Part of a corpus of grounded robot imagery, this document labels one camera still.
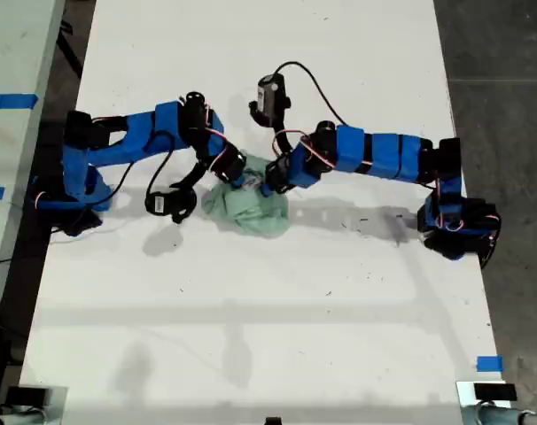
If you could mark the pale grey side table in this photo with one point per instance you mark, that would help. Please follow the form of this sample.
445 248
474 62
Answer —
16 44

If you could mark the black stand leg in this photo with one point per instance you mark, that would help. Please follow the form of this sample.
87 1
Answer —
70 51

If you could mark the small black box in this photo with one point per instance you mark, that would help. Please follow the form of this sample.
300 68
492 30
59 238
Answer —
27 395
494 391

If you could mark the long blue tape strip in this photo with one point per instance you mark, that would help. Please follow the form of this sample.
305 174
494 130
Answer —
7 101

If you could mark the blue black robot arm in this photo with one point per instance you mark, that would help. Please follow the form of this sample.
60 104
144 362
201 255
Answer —
140 133
383 152

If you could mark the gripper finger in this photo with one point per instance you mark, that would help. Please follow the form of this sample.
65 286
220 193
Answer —
266 190
238 182

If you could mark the grey metal pipe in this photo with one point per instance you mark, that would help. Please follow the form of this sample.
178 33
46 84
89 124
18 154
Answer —
499 417
20 418

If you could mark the pale green T-shirt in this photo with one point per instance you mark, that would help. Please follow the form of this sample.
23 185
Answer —
255 217

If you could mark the silver metal plate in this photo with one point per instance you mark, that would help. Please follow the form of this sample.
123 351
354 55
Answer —
58 403
464 394

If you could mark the camera's black stalk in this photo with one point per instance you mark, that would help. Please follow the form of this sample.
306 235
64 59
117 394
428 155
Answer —
191 177
282 141

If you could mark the square blue tape piece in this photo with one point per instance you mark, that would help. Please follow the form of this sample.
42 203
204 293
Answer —
490 364

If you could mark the gripper's black camera box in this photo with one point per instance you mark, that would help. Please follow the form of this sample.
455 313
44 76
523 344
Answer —
162 204
270 95

